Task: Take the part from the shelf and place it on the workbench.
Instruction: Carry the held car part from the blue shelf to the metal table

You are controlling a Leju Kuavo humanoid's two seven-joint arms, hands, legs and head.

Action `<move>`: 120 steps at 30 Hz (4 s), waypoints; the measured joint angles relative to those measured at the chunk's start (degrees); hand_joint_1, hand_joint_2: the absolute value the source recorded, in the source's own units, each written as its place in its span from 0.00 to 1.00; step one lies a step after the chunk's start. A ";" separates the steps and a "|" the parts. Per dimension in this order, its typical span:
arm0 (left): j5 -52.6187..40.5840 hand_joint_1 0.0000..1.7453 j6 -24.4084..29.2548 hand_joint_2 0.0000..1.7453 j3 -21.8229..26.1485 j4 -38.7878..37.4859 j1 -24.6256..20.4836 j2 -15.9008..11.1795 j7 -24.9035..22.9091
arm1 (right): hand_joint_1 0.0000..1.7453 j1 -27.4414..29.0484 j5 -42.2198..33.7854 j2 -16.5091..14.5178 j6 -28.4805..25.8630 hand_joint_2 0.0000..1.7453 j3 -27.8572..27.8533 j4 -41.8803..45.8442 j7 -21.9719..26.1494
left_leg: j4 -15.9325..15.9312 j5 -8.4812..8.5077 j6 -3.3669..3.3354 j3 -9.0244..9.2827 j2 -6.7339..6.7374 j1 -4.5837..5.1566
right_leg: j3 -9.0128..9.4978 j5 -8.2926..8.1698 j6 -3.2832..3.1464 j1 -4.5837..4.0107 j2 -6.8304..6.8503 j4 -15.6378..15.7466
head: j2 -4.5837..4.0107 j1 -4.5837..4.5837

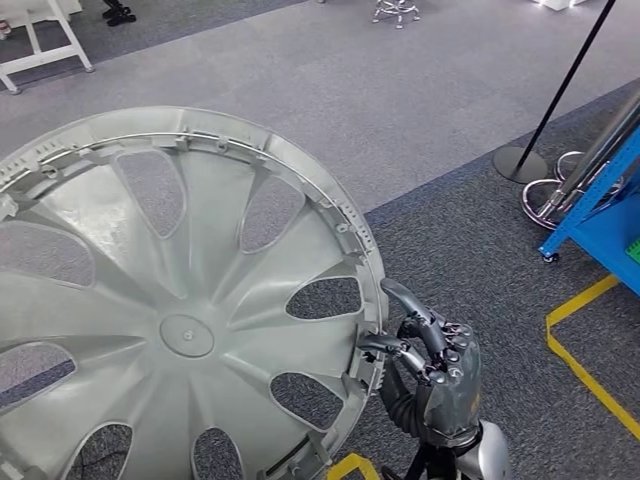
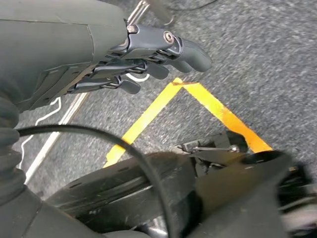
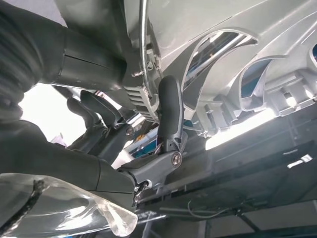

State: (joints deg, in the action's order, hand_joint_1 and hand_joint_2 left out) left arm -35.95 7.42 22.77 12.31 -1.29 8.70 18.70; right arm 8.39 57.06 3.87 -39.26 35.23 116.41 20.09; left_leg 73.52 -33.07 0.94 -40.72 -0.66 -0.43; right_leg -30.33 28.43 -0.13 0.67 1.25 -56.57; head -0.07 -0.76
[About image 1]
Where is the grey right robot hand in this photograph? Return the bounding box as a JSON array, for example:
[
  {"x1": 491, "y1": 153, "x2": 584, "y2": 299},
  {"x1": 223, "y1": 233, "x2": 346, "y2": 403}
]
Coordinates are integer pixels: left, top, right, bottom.
[{"x1": 357, "y1": 278, "x2": 484, "y2": 444}]

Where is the grey plastic wheel cover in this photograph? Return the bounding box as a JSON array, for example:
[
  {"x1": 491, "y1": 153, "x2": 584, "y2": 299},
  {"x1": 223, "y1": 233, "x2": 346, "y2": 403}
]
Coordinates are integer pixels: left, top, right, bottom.
[{"x1": 0, "y1": 105, "x2": 390, "y2": 480}]

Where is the blue metal shelf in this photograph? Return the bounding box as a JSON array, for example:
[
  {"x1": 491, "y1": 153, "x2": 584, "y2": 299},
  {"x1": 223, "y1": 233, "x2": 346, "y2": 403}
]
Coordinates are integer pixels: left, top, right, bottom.
[{"x1": 538, "y1": 125, "x2": 640, "y2": 297}]

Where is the yellow floor tape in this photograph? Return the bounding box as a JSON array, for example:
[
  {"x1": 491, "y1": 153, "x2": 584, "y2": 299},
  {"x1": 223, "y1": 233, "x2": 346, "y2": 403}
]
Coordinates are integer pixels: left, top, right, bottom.
[
  {"x1": 545, "y1": 274, "x2": 640, "y2": 442},
  {"x1": 325, "y1": 453, "x2": 381, "y2": 480}
]

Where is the chrome stool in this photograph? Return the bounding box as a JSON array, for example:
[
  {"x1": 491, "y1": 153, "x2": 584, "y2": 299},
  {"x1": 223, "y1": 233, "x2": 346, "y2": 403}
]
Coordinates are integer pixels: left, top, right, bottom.
[{"x1": 521, "y1": 86, "x2": 640, "y2": 231}]

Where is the black pole stand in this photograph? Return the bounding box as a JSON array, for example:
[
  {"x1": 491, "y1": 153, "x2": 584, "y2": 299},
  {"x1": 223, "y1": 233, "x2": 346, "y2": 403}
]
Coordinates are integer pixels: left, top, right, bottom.
[{"x1": 492, "y1": 0, "x2": 618, "y2": 185}]

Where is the chrome chair base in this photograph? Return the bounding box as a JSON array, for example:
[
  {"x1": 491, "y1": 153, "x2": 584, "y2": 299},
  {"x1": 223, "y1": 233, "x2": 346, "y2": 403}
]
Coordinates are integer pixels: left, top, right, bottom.
[{"x1": 372, "y1": 0, "x2": 421, "y2": 30}]

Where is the white lit display block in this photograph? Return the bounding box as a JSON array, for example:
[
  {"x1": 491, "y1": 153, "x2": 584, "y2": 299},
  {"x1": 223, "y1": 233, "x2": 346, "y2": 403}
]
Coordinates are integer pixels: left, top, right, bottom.
[{"x1": 532, "y1": 0, "x2": 589, "y2": 11}]

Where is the white table frame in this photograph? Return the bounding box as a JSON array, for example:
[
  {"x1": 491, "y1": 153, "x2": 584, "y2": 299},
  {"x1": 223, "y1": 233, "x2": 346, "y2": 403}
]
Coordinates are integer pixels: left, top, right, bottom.
[{"x1": 0, "y1": 0, "x2": 95, "y2": 95}]

